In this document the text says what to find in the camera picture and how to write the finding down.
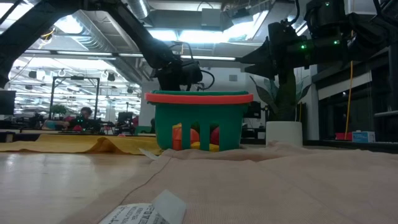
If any red toy fruit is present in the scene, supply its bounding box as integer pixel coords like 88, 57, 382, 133
210, 126, 220, 146

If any thin orange rod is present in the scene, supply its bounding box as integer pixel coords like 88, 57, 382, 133
344, 60, 354, 141

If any teal basket with orange handles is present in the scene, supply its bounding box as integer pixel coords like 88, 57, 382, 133
144, 90, 254, 152

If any dark background monitor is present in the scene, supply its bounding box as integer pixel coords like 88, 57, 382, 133
0, 90, 16, 116

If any black metal background frame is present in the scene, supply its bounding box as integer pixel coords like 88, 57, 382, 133
49, 76, 101, 121

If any yellow cloth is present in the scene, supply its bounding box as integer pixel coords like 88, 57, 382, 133
0, 133, 164, 156

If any white plant pot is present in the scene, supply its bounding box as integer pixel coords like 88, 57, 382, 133
266, 121, 303, 147

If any green background plant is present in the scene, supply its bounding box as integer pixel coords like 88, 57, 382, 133
50, 105, 68, 118

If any black overhead camera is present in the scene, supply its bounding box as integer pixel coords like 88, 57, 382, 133
39, 27, 57, 41

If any small white cloth label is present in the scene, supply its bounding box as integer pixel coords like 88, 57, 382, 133
139, 147, 159, 161

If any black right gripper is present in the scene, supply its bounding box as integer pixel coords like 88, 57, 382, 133
235, 21, 315, 80

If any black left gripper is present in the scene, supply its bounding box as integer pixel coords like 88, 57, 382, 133
150, 58, 203, 92

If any person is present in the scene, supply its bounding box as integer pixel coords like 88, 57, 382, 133
43, 106, 102, 132

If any blue cardboard box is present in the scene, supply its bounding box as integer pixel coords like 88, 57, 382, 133
352, 130, 376, 143

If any white paper label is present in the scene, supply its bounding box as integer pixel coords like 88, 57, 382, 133
99, 189, 187, 224

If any green leafy plant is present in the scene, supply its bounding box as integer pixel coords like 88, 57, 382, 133
250, 73, 312, 122

